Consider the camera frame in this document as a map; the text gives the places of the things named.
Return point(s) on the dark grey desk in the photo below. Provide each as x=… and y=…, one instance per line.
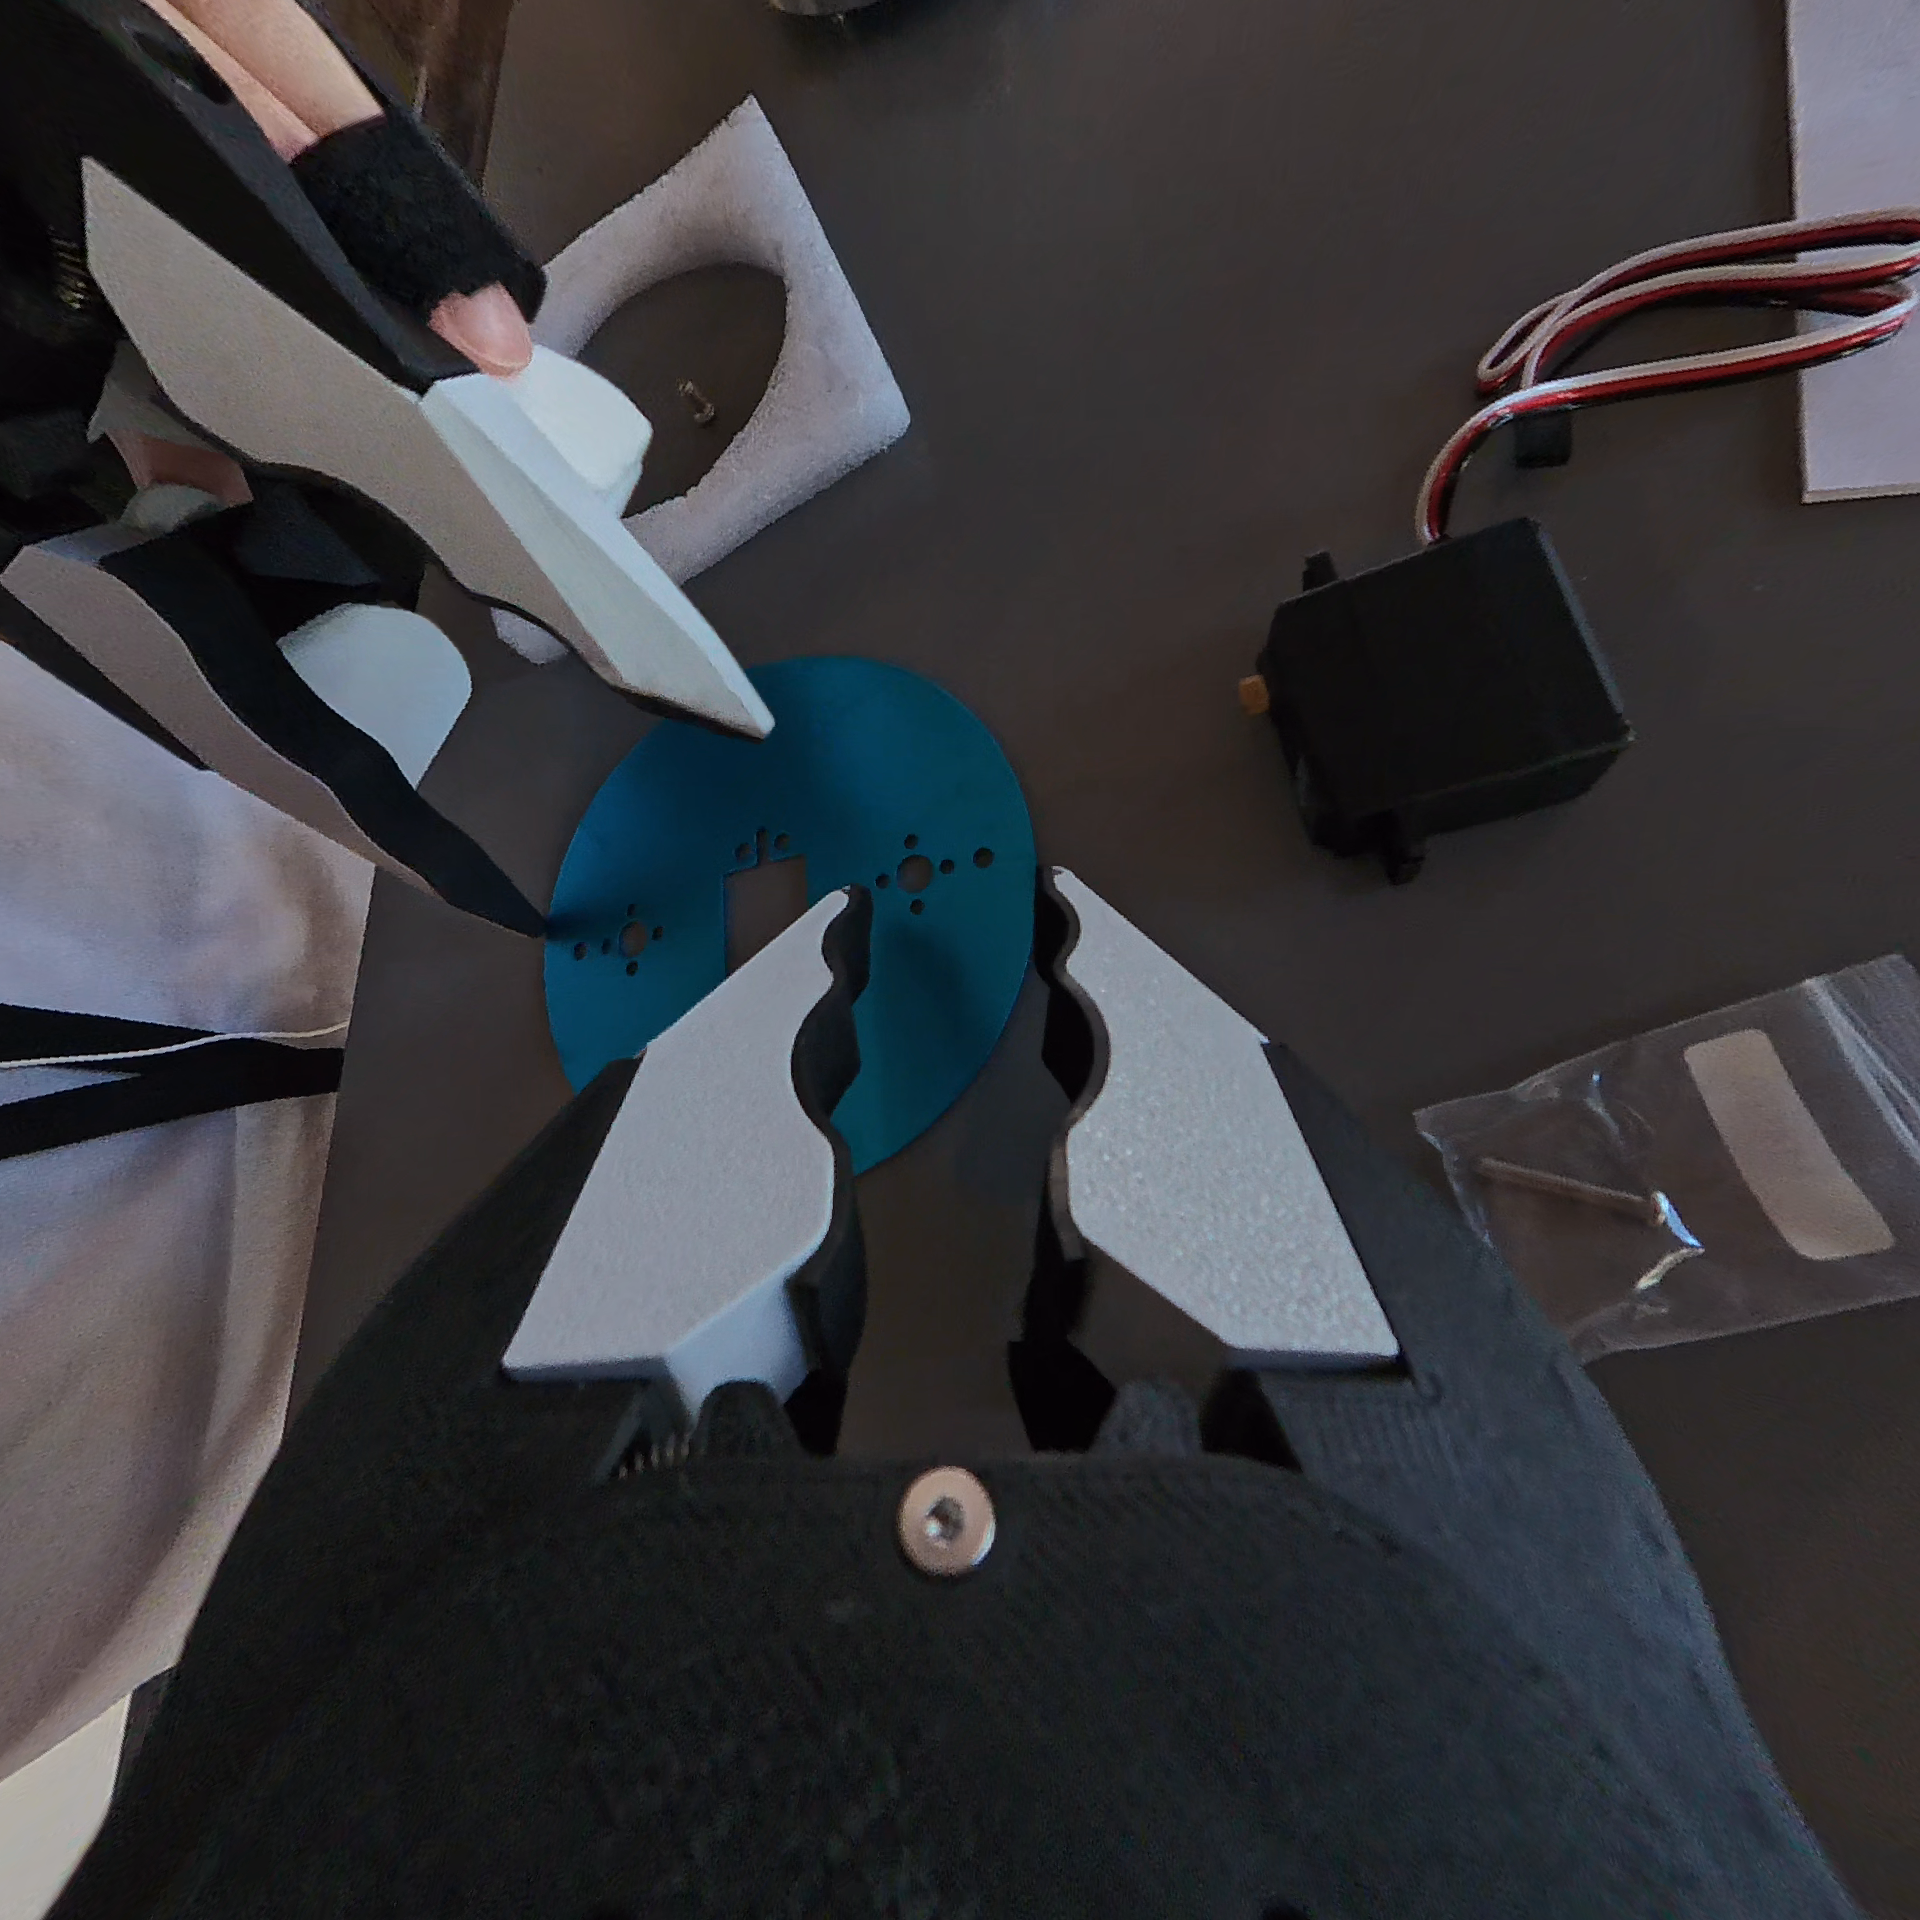
x=1124, y=378

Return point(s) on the white foam frame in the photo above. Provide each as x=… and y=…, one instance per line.
x=809, y=344

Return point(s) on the blue round metal plate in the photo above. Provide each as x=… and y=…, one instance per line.
x=899, y=748

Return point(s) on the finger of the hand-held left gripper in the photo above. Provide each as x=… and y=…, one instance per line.
x=255, y=331
x=165, y=675

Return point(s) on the person's left hand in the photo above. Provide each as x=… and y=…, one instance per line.
x=481, y=331

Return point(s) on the long silver screw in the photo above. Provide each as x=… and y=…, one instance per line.
x=1558, y=1187

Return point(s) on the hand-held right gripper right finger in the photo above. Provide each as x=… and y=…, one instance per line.
x=1215, y=1170

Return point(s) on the clear plastic bag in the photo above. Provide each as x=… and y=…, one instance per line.
x=1799, y=1170

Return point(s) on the pale grey card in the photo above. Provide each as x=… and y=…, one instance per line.
x=1860, y=303

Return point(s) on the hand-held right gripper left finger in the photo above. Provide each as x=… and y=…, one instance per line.
x=672, y=1201

